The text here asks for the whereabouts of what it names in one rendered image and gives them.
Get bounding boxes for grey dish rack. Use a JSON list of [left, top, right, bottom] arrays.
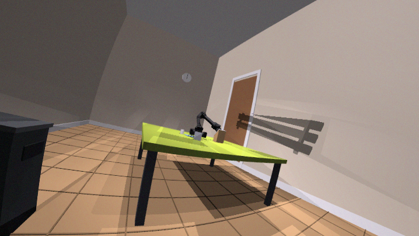
[[193, 131, 202, 141]]

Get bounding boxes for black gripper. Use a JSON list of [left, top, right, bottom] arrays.
[[189, 129, 207, 138]]

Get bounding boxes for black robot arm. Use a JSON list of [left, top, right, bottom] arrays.
[[193, 112, 221, 133]]

